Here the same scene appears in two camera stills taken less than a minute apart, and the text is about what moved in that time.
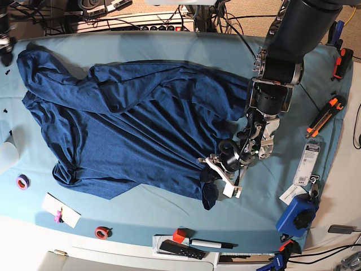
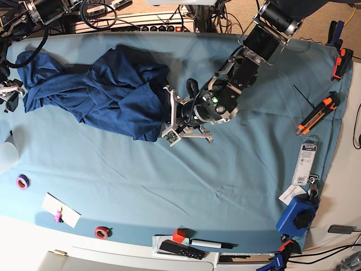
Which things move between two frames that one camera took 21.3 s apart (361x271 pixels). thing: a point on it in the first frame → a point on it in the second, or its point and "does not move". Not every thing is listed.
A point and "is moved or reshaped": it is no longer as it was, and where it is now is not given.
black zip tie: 310,97 → 308,100
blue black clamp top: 334,34 does not move
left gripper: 7,43 → 12,103
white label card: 289,196 does not move
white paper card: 53,205 does not move
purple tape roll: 22,182 does not move
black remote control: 180,248 does not move
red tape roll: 102,232 does not move
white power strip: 148,22 does not move
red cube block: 179,235 does not move
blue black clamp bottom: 288,245 does not move
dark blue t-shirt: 143,123 is moved or reshaped
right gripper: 229,157 → 193,114
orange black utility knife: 335,105 → 328,104
